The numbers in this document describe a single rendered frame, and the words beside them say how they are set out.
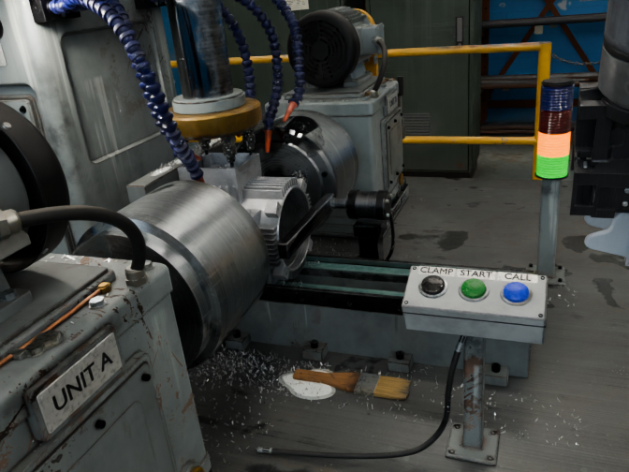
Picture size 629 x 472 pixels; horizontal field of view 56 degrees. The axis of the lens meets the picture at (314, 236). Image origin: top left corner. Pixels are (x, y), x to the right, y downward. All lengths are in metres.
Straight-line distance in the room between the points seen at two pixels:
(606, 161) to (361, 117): 0.93
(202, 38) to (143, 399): 0.61
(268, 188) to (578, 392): 0.61
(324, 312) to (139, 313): 0.50
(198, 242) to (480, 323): 0.38
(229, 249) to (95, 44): 0.49
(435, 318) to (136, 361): 0.36
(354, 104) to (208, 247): 0.73
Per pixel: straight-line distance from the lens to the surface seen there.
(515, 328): 0.76
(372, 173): 1.49
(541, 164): 1.27
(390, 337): 1.07
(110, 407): 0.63
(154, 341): 0.69
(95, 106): 1.16
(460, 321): 0.76
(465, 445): 0.92
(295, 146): 1.24
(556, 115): 1.24
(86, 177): 1.12
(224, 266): 0.84
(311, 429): 0.97
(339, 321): 1.08
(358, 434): 0.95
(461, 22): 4.10
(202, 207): 0.88
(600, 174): 0.59
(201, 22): 1.05
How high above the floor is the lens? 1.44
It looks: 23 degrees down
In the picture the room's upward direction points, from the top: 6 degrees counter-clockwise
